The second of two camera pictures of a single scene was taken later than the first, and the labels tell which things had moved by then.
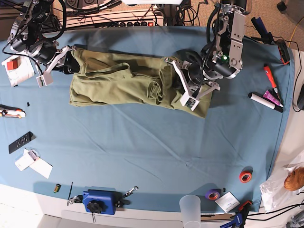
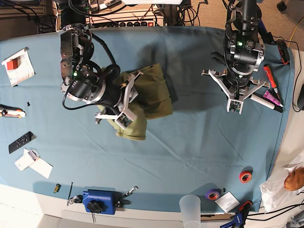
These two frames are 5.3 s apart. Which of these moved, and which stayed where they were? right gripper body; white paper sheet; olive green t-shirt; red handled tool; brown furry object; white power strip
Moved: olive green t-shirt; right gripper body
Stayed: white power strip; brown furry object; red handled tool; white paper sheet
